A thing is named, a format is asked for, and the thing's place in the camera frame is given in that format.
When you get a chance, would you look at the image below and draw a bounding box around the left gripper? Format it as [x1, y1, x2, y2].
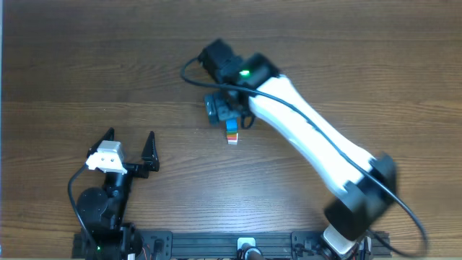
[86, 127, 161, 180]

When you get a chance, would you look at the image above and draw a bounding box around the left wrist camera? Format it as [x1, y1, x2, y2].
[84, 139, 128, 176]

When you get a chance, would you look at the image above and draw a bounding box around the black cable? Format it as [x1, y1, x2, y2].
[66, 164, 104, 254]
[180, 56, 430, 259]

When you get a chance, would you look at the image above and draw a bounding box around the mounting rail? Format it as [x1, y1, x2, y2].
[71, 230, 393, 260]

